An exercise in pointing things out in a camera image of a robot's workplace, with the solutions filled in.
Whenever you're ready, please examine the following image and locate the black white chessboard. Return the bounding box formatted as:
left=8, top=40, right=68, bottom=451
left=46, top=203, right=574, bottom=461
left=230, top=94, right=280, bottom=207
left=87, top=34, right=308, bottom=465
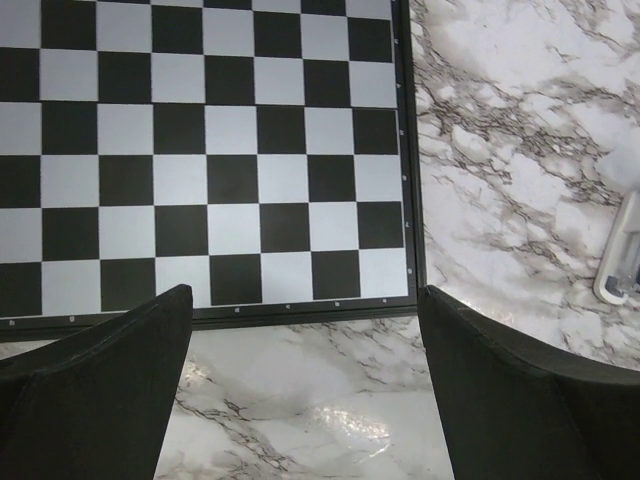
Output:
left=1, top=1, right=426, bottom=339

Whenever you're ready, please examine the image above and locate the light blue stapler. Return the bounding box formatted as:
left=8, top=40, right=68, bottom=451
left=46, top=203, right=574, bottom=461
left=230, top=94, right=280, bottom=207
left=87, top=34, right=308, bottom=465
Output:
left=593, top=190, right=639, bottom=305

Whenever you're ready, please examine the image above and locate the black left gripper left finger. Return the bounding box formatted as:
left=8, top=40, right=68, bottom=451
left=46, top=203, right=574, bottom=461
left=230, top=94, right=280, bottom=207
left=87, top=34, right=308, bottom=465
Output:
left=1, top=285, right=193, bottom=479

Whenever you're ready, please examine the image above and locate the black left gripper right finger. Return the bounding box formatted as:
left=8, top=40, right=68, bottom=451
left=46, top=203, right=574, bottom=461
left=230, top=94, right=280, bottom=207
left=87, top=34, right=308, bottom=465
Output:
left=418, top=286, right=639, bottom=479

